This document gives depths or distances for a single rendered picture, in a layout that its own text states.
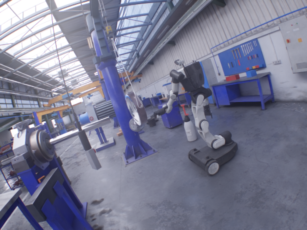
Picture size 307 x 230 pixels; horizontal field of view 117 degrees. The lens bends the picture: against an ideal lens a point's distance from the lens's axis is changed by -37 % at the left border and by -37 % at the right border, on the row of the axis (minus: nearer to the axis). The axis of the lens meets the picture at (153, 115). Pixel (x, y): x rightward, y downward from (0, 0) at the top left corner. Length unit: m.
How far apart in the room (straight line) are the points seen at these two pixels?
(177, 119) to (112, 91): 2.27
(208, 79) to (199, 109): 3.98
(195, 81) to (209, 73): 4.12
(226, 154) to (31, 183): 2.27
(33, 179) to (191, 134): 2.76
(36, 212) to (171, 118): 4.09
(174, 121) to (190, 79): 2.82
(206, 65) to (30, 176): 5.83
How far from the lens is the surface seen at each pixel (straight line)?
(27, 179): 1.66
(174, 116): 4.50
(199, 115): 1.94
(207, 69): 5.90
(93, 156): 0.88
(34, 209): 1.05
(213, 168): 1.99
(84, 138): 0.86
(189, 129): 3.08
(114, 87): 3.10
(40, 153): 1.67
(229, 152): 2.13
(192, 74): 1.79
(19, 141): 1.74
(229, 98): 4.96
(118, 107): 3.09
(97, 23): 3.26
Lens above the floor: 1.21
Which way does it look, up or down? 8 degrees down
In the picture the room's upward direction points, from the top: 19 degrees counter-clockwise
